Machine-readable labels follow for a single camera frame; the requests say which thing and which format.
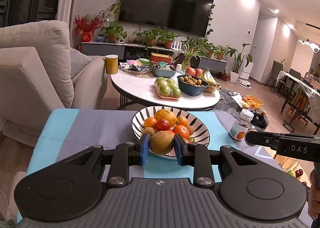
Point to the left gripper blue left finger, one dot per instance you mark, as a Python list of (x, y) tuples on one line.
[(142, 147)]

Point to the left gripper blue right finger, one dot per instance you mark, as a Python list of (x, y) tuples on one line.
[(179, 144)]

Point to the brown round pear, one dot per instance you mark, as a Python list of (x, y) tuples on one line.
[(161, 143)]

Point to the red plum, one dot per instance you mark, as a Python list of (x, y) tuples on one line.
[(187, 141), (162, 124)]

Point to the small orange mandarin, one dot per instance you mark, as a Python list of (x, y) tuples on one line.
[(150, 122)]

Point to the large orange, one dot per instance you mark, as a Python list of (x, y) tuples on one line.
[(182, 130), (171, 133)]

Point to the yellow lemon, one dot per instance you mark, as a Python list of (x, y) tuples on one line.
[(166, 115)]

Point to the brown kiwi fruit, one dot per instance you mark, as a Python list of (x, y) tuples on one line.
[(150, 131)]

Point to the person's right hand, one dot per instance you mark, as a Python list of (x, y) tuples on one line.
[(314, 196)]

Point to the striped white ceramic bowl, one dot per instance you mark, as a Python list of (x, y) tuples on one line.
[(200, 134)]

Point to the dining table with chairs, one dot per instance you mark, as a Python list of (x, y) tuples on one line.
[(301, 100)]

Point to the small orange juice bottle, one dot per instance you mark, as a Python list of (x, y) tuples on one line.
[(241, 125)]

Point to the tray of green apples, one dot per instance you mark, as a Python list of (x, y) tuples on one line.
[(167, 88)]

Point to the yellow fruit basket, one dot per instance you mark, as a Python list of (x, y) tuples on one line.
[(252, 101)]

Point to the round white coffee table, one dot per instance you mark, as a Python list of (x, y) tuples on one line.
[(142, 91)]

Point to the dark teal longan bowl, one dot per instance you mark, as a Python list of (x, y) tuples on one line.
[(191, 85)]

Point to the grey blue snack tray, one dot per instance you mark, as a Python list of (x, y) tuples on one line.
[(167, 72)]

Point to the bunch of bananas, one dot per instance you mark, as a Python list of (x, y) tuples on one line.
[(209, 79)]

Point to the red apple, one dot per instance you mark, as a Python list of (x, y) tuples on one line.
[(190, 71)]

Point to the orange rectangular box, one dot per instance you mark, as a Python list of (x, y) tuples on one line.
[(161, 58)]

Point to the yellow tin can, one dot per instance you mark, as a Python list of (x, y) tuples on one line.
[(111, 64)]

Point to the grey tv cabinet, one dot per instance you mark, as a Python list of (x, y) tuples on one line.
[(127, 51)]

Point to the glass vase with plant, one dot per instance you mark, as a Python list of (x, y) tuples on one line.
[(189, 52)]

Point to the tall leafy floor plant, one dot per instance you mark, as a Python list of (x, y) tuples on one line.
[(239, 59)]

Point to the potted green plant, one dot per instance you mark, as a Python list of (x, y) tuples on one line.
[(114, 32)]

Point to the beige sofa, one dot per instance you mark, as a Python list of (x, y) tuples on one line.
[(40, 73)]

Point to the red flower vase arrangement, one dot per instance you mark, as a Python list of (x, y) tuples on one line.
[(85, 26)]

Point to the wall mounted black television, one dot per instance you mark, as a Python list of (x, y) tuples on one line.
[(187, 16)]

